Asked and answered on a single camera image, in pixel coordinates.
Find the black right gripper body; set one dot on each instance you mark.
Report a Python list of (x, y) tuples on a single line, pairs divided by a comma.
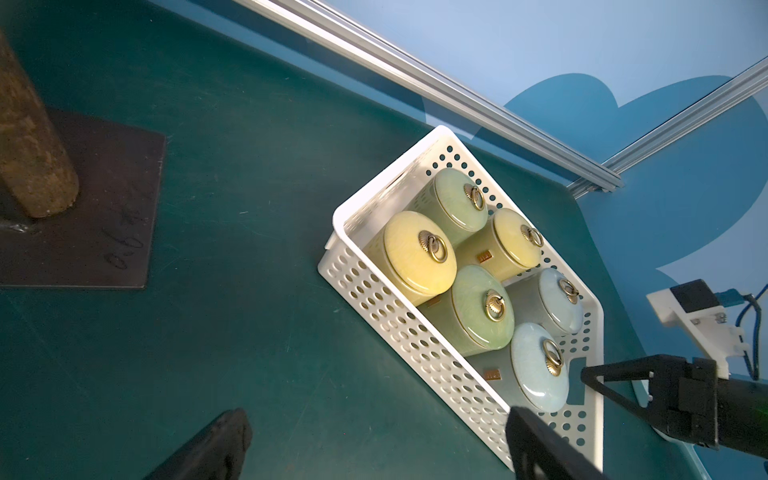
[(683, 399)]

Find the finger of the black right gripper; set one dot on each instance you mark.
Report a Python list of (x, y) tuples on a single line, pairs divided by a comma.
[(598, 377)]

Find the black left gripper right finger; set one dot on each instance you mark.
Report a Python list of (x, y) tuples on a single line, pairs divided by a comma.
[(537, 452)]

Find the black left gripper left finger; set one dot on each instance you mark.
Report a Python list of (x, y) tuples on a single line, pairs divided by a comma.
[(217, 451)]

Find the blue tea canister front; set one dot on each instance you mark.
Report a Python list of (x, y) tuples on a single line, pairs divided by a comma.
[(528, 372)]

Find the blue tea canister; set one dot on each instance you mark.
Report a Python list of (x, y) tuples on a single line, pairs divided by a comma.
[(550, 300), (528, 372)]

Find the green tea canister front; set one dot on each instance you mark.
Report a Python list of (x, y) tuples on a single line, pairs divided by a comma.
[(475, 315)]

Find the green tea canister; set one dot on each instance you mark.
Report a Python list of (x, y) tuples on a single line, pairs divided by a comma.
[(475, 315), (453, 202)]

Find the yellow tea canister front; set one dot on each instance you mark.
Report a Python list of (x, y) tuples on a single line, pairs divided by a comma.
[(413, 252)]

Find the yellow tea canister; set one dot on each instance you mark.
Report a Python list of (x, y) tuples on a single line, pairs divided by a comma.
[(506, 246), (413, 252)]

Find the blue tea canister back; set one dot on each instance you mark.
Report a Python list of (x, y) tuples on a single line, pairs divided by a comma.
[(550, 300)]

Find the yellow tea canister back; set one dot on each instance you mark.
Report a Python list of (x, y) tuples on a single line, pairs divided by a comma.
[(506, 246)]

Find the green tea canister back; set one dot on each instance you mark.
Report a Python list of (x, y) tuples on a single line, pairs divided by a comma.
[(453, 202)]

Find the dark square tree base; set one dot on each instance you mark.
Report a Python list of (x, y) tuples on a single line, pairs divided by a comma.
[(104, 240)]

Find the brown tree trunk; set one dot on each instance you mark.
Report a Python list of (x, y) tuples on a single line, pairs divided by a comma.
[(35, 167)]

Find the aluminium frame rail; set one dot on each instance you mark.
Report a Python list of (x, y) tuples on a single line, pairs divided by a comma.
[(335, 31)]

